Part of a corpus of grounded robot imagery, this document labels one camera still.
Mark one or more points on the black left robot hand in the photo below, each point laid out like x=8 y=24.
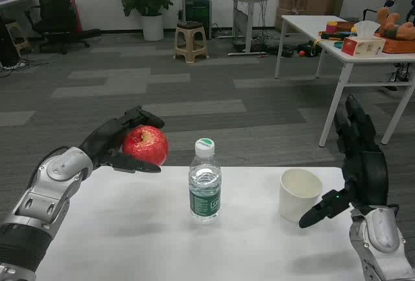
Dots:
x=103 y=136

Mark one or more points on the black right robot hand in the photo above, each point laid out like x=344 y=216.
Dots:
x=369 y=177

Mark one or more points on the red apple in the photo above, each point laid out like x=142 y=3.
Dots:
x=146 y=146

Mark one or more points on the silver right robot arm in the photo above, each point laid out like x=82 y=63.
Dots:
x=384 y=239

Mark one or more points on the white paper cup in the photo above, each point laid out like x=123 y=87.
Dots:
x=291 y=203

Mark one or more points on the clear plastic water bottle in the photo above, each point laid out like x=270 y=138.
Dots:
x=205 y=187

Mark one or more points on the white power strip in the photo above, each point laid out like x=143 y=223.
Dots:
x=14 y=65

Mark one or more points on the red white tissue box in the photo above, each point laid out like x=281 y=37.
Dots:
x=360 y=47

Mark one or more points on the beige plastic stool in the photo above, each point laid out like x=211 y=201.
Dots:
x=191 y=39

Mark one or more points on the light wooden stool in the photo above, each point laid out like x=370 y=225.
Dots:
x=17 y=36

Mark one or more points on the orange tray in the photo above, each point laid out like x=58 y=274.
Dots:
x=400 y=45

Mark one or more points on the green round lid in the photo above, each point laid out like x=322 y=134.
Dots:
x=339 y=45

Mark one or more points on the black office chair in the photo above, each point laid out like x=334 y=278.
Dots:
x=53 y=5

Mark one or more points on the small orange ball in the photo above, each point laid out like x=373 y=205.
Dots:
x=302 y=53

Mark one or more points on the black yellow floor equipment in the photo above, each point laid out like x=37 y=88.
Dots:
x=308 y=49

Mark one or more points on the black yellow hand tool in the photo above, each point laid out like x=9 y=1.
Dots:
x=330 y=36

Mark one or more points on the pink yellow cup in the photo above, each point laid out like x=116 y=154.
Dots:
x=332 y=28

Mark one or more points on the brown plush toy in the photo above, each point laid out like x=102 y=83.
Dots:
x=392 y=23

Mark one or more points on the black computer case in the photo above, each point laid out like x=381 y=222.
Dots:
x=197 y=11

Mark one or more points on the white desk with dark underside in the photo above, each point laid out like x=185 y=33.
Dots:
x=14 y=1

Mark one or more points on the white table with white legs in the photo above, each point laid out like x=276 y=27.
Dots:
x=304 y=24

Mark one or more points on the large brown cardboard box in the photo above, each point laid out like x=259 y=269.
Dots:
x=325 y=3

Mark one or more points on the white standing desk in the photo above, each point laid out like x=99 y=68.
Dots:
x=249 y=18

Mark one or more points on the brown corrugated cardboard stack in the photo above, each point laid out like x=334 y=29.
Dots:
x=290 y=0

